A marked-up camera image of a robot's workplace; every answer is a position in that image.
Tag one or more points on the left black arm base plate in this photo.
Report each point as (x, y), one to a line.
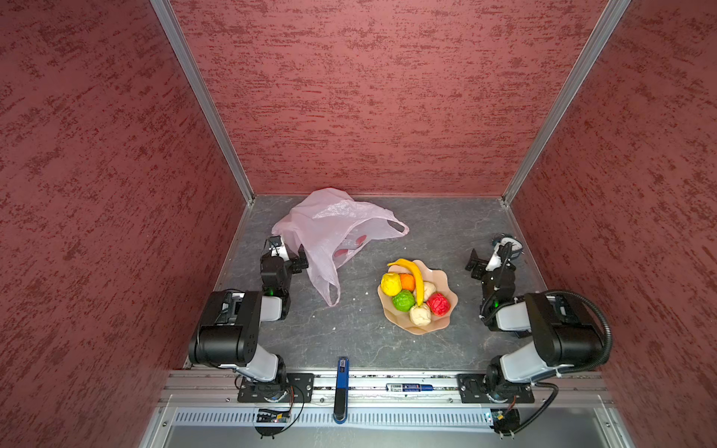
(293, 388)

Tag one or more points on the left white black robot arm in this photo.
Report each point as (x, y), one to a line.
(227, 334)

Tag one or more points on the fake green round fruit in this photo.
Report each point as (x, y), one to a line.
(404, 301)

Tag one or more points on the small circuit board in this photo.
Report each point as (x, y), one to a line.
(273, 417)
(505, 422)

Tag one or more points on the fake yellow lemon fruit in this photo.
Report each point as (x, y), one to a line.
(391, 284)

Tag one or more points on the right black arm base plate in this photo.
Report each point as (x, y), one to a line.
(476, 388)

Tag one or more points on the right aluminium corner post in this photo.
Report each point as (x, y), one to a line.
(607, 22)

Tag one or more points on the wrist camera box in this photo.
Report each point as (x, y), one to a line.
(277, 247)
(502, 253)

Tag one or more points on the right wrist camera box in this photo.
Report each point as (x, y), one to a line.
(502, 253)

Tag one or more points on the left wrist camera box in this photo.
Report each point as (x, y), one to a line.
(277, 247)

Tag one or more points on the fake red orange fruit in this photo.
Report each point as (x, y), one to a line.
(439, 304)

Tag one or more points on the left small circuit board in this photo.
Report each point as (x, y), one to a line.
(273, 417)

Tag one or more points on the small teal alarm clock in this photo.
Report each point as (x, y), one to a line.
(518, 247)

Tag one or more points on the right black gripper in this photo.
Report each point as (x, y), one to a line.
(480, 265)

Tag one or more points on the blue marker pen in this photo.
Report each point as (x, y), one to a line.
(408, 388)

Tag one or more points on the right small circuit board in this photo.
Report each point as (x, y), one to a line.
(505, 422)

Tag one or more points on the aluminium front rail frame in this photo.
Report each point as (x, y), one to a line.
(204, 398)

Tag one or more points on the fake pale yellow fruit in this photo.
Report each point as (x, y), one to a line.
(420, 315)

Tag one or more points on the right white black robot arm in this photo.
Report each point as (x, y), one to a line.
(568, 333)

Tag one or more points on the pink scalloped plastic bowl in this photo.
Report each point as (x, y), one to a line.
(402, 320)

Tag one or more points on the aluminium corner post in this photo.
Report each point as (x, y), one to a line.
(607, 22)
(181, 48)

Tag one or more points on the left aluminium corner post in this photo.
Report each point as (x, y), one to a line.
(181, 48)

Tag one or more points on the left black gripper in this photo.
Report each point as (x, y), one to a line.
(295, 261)

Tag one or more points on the pink fruit-print plastic bag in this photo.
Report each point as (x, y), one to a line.
(331, 227)

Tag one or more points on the fake yellow banana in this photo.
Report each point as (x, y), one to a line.
(415, 271)

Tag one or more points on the blue black handheld tool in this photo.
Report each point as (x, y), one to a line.
(340, 406)

